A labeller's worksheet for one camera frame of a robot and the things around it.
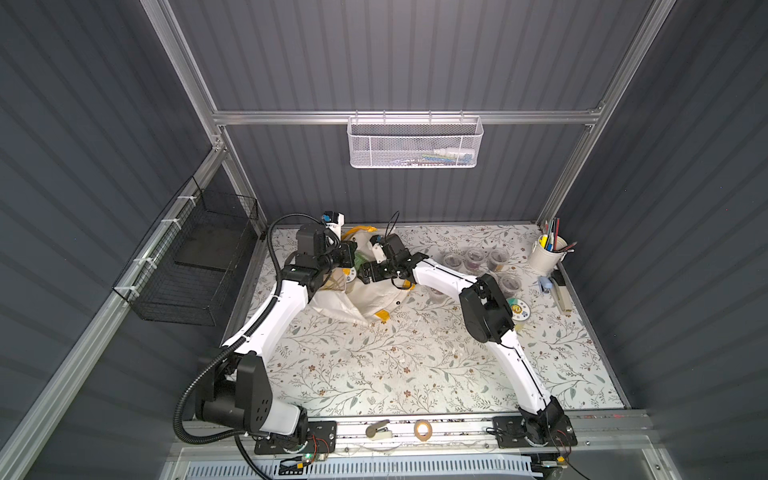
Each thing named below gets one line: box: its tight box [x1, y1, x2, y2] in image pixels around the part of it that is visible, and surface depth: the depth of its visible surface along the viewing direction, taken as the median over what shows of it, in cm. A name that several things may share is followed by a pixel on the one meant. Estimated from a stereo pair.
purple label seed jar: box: [443, 254, 463, 269], surface depth 104 cm
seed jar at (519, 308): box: [506, 298, 531, 321], surface depth 88 cm
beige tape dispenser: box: [365, 419, 392, 441], surface depth 75 cm
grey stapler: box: [550, 269, 573, 315], surface depth 99 cm
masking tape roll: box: [414, 419, 433, 442], surface depth 77 cm
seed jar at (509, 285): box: [499, 274, 522, 299], surface depth 98 cm
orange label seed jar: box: [464, 247, 486, 271], surface depth 106 cm
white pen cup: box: [529, 217, 578, 275], surface depth 104 cm
